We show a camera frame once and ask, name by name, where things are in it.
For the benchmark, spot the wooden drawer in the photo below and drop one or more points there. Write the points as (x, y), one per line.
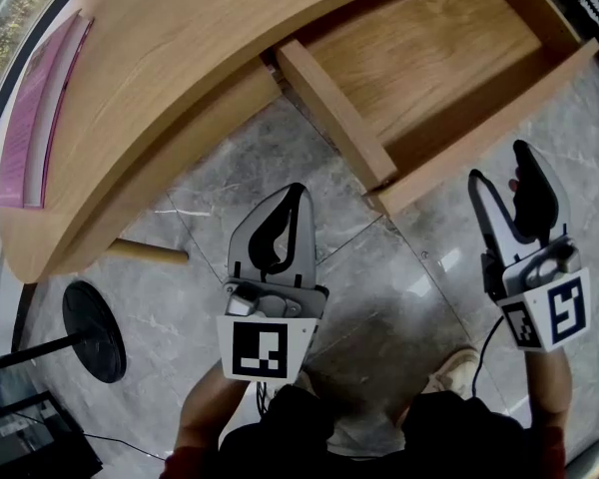
(429, 58)

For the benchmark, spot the person's right forearm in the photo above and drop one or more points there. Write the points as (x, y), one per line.
(549, 387)

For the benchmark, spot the person's left forearm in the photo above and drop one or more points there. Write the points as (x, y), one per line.
(209, 407)

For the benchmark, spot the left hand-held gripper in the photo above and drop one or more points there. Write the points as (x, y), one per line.
(259, 349)

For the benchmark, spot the person's white shoe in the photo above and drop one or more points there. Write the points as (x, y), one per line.
(454, 372)

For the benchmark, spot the pink book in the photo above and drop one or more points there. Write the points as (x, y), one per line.
(25, 133)

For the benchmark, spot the person's right hand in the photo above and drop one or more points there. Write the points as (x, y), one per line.
(514, 183)

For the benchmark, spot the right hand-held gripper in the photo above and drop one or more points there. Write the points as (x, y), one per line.
(564, 312)

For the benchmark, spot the wooden coffee table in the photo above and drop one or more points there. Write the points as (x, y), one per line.
(170, 68)

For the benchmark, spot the black glass display cabinet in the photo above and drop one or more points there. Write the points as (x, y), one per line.
(25, 432)

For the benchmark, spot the black standing fan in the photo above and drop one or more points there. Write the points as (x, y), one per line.
(95, 332)

